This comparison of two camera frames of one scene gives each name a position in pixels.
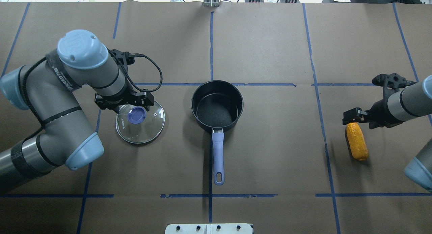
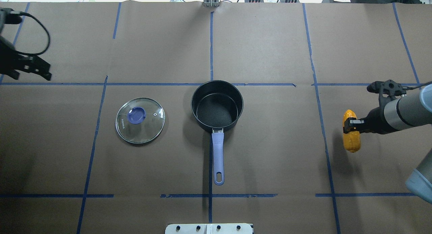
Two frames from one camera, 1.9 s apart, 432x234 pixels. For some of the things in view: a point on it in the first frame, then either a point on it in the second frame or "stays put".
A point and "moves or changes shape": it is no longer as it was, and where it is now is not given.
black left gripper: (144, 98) to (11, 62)
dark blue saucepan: (217, 105) stays put
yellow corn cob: (357, 141) moves or changes shape
